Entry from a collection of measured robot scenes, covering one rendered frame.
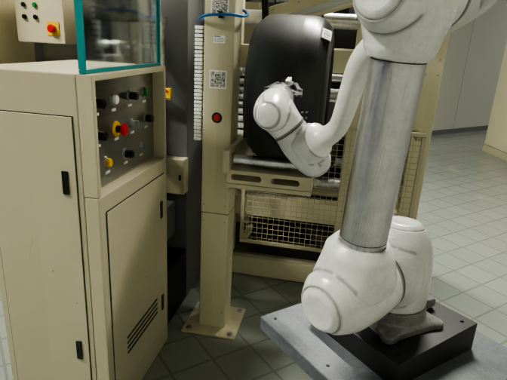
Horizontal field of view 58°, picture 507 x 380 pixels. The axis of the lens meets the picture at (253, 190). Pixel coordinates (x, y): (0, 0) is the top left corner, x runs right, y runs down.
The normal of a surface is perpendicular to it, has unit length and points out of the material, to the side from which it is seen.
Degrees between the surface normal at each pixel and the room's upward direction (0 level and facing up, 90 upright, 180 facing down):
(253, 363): 0
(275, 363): 0
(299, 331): 0
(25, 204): 90
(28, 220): 90
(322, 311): 98
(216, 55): 90
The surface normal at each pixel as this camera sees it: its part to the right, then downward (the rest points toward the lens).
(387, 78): -0.47, 0.31
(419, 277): 0.63, 0.19
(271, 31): -0.09, -0.52
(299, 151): -0.44, 0.54
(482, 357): 0.05, -0.95
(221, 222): -0.20, 0.30
